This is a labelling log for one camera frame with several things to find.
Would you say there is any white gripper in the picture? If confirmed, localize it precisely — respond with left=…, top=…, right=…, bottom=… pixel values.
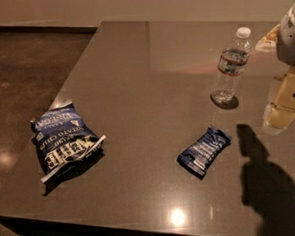
left=255, top=3, right=295, bottom=135

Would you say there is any clear plastic water bottle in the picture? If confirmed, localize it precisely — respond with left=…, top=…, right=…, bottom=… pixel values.
left=210, top=27, right=251, bottom=109

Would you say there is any blue potato chips bag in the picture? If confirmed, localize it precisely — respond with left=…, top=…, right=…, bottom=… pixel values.
left=31, top=101, right=106, bottom=183

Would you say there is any small blue snack packet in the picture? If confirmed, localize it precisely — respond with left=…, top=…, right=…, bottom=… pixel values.
left=177, top=126, right=232, bottom=179

